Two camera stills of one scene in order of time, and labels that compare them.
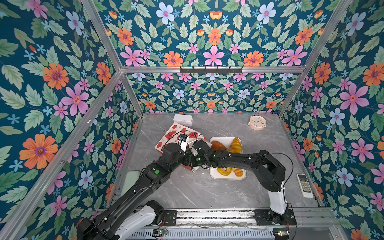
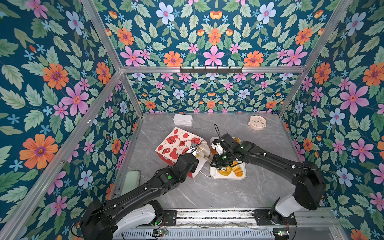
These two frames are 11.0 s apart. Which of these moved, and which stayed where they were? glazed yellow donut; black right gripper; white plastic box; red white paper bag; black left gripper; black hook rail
Moved: red white paper bag; black right gripper
Stayed: black hook rail; white plastic box; black left gripper; glazed yellow donut
